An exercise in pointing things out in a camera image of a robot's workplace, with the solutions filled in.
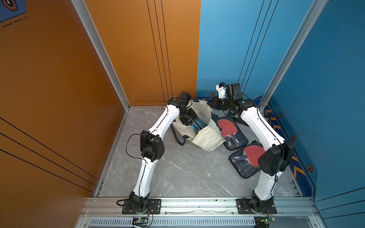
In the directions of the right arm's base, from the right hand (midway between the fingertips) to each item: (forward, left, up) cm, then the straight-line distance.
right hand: (208, 102), depth 82 cm
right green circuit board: (-54, -28, -31) cm, 68 cm away
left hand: (-2, +5, -13) cm, 14 cm away
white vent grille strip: (-55, +17, -30) cm, 65 cm away
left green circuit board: (-54, +35, -32) cm, 72 cm away
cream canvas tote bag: (-16, 0, -14) cm, 21 cm away
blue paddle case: (-5, +6, -14) cm, 16 cm away
